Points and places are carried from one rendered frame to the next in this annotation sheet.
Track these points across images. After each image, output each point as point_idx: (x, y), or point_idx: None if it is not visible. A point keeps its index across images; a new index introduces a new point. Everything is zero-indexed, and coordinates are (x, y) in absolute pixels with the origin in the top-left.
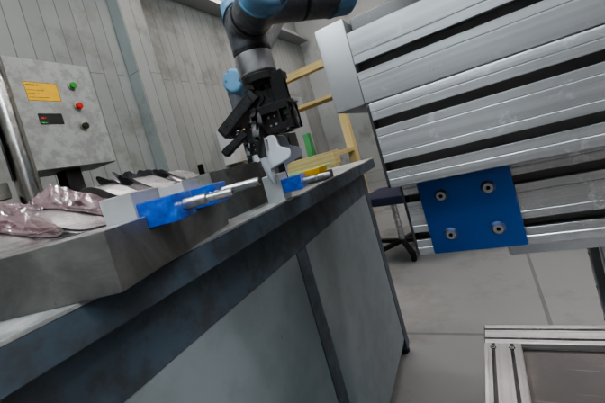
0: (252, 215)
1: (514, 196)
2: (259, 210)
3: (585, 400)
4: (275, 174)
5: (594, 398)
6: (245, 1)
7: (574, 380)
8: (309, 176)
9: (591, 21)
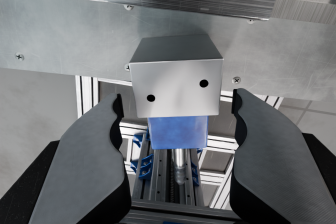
0: (15, 57)
1: None
2: (73, 44)
3: (211, 116)
4: (136, 110)
5: (212, 120)
6: None
7: (224, 117)
8: (174, 153)
9: None
